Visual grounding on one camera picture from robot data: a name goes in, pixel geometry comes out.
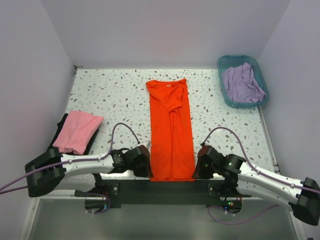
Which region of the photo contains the orange t shirt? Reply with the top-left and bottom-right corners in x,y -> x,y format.
146,79 -> 196,182

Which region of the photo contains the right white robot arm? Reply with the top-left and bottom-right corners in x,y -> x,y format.
193,145 -> 320,226

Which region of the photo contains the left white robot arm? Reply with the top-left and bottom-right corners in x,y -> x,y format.
25,144 -> 153,198

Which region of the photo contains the pink folded t shirt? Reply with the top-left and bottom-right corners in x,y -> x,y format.
52,110 -> 104,155

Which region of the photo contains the lilac t shirt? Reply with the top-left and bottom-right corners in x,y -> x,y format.
222,62 -> 267,103

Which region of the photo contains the teal plastic basket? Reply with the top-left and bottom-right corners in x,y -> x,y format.
217,55 -> 269,108

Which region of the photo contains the black folded t shirt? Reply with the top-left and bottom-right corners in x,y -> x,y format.
47,113 -> 100,155

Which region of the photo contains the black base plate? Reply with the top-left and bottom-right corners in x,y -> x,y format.
74,179 -> 242,210

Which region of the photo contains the aluminium frame rail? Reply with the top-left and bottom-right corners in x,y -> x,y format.
258,106 -> 281,174

